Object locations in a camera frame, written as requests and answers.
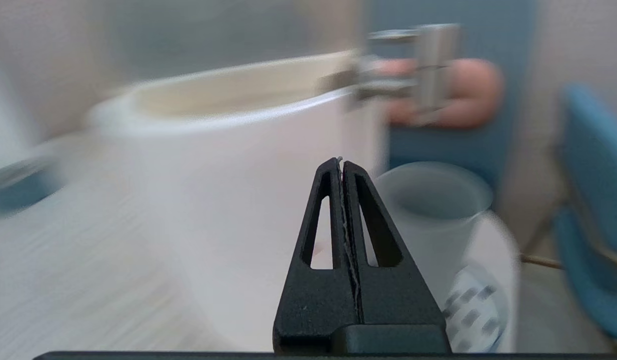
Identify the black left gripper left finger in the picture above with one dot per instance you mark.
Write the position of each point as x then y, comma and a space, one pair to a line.
313, 300

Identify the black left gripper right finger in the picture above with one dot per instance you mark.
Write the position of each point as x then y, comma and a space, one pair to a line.
393, 295

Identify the grey plastic cup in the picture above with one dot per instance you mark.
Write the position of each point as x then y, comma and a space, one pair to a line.
438, 235

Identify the large metal dispenser tap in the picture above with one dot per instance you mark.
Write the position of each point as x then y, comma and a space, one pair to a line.
433, 65

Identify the grey perforated drip tray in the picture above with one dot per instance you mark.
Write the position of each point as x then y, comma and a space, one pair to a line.
483, 310

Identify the large clear water dispenser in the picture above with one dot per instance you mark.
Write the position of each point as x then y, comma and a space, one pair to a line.
228, 175

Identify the pink bolster cushion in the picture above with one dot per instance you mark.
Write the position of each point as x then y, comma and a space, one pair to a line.
476, 92

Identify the bright blue chair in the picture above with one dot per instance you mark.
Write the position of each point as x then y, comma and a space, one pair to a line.
598, 200

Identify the small grey drip tray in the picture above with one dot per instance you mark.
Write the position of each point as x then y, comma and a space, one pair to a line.
18, 192

